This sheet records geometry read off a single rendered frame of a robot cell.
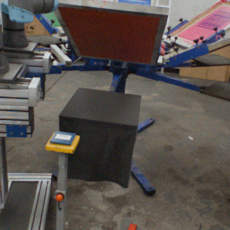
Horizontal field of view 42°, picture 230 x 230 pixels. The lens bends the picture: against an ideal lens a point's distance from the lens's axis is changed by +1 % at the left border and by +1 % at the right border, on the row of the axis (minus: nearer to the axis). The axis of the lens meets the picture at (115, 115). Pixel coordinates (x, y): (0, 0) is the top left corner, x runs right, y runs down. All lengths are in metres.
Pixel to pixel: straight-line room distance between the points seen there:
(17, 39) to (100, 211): 1.42
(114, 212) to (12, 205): 0.77
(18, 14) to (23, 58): 0.79
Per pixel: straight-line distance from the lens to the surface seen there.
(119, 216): 2.42
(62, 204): 1.61
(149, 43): 1.82
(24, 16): 1.03
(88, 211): 2.43
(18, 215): 2.13
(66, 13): 1.63
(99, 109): 1.76
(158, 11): 1.49
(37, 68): 1.79
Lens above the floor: 1.66
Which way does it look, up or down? 25 degrees down
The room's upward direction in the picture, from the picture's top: 6 degrees clockwise
